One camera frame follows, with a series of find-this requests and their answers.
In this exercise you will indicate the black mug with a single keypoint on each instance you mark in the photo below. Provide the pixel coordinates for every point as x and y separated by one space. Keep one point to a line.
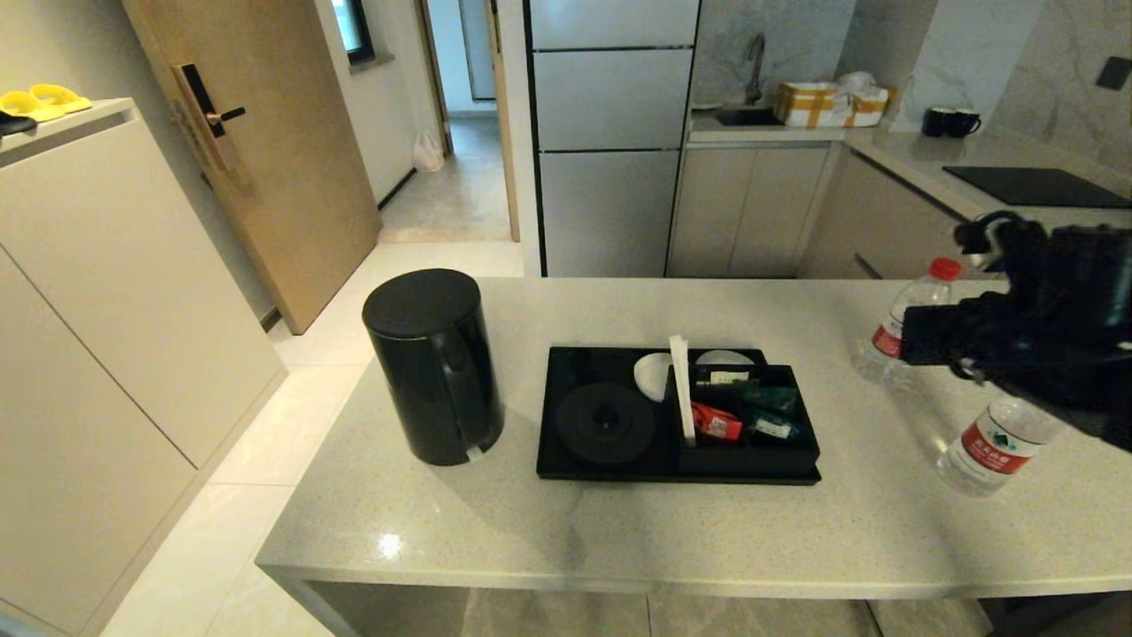
934 121
963 122

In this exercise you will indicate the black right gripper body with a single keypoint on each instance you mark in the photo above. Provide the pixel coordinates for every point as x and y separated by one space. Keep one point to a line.
946 334

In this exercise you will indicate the wooden door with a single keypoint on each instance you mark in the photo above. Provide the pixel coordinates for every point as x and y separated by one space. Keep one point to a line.
265 177

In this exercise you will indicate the beige kitchen base cabinets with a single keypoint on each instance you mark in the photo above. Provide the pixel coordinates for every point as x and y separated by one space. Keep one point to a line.
752 208

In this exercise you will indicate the white plastic bag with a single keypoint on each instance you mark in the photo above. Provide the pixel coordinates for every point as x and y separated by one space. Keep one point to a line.
427 152

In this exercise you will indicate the dark sachet with white label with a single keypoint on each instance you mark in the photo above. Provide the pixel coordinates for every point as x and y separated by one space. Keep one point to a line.
725 377

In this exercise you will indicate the dark window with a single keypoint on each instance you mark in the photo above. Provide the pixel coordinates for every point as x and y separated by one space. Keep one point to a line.
352 31

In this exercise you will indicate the white round coaster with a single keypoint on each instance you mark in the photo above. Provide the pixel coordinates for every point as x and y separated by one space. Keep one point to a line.
653 376
725 357

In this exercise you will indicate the black compartment organizer box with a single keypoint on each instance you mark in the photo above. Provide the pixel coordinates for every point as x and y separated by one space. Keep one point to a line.
752 456

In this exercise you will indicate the green tea packet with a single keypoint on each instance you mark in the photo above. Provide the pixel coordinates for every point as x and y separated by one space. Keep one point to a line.
775 430
771 400

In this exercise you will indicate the black serving tray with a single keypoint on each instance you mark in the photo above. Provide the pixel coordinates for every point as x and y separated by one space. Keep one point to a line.
610 473

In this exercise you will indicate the metal kitchen faucet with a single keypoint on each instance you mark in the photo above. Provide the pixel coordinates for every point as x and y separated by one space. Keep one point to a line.
754 66

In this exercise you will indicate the white tall cabinet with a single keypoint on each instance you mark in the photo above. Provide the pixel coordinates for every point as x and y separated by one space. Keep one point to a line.
115 310

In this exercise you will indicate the long white sachet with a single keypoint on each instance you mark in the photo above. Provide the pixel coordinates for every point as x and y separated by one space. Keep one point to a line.
682 389

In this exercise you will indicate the grey refrigerator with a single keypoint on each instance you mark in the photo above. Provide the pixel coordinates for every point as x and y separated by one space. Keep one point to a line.
610 133

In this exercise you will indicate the cardboard box with yellow tape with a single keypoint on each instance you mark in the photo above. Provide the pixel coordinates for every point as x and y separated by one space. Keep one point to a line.
827 106

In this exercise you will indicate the red-capped water bottle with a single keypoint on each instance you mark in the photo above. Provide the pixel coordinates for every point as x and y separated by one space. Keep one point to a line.
920 287
995 447

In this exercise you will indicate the black induction cooktop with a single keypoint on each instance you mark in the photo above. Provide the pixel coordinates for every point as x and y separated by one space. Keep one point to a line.
1035 186

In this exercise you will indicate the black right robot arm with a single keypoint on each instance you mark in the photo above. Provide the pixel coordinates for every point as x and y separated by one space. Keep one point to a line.
1079 354

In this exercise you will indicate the red snack packet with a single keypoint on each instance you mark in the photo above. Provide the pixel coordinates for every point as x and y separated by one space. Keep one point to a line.
716 422

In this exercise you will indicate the dark kitchen sink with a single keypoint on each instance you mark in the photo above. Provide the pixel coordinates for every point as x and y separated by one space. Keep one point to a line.
747 115

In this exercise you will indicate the black electric kettle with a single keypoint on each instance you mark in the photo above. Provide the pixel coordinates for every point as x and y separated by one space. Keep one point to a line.
433 372

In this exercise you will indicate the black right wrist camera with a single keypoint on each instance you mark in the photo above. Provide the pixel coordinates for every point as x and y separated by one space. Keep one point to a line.
1017 252

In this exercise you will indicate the round black kettle base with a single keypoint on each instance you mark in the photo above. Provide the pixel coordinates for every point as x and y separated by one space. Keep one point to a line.
606 423

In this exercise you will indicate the black wall switch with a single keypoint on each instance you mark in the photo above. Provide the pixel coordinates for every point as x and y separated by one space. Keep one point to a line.
1113 72

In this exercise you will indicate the black item on cabinet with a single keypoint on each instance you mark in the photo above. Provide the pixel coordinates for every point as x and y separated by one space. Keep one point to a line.
13 124

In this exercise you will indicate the yellow slipper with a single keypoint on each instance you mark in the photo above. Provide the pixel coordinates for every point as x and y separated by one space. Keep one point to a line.
57 95
26 106

